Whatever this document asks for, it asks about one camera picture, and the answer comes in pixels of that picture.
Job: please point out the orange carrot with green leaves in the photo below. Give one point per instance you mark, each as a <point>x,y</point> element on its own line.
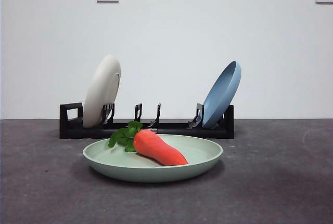
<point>157,148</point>

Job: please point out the light green plate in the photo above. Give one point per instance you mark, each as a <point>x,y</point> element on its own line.
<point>156,173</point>

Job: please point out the blue plate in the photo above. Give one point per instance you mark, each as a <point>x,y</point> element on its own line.
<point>221,96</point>

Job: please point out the cream white plate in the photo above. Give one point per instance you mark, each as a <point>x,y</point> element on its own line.
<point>100,91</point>

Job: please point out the black plate rack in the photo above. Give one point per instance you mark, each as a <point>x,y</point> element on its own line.
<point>78,131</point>

